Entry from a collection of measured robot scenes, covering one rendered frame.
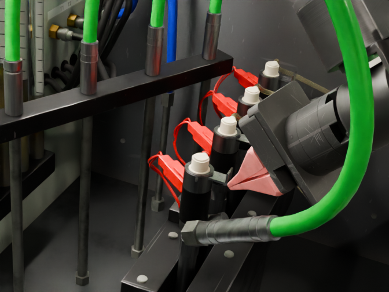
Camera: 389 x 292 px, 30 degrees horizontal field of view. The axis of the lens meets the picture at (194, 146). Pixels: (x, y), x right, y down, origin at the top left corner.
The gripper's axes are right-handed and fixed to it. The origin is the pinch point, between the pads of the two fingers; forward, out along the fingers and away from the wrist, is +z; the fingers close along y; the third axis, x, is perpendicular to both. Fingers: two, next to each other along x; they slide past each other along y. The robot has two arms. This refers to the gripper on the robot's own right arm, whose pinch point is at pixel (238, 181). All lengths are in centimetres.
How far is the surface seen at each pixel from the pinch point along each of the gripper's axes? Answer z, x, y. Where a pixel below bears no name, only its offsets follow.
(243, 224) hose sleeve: -8.3, 10.7, -1.7
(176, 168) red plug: 6.3, -0.2, 4.0
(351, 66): -23.1, 11.2, 4.1
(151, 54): 11.0, -10.9, 16.0
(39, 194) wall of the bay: 41.4, -8.3, 10.5
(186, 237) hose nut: -1.8, 10.4, -0.8
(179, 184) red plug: 6.1, 0.8, 2.5
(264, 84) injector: 7.7, -21.0, 6.4
